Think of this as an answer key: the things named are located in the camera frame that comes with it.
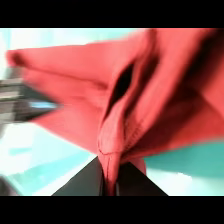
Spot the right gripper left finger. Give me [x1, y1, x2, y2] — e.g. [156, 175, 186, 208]
[51, 156, 106, 197]

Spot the red T-shirt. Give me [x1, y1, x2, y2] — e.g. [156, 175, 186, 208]
[5, 28, 224, 197]

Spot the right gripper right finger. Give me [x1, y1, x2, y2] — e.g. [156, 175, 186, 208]
[116, 161, 168, 197]

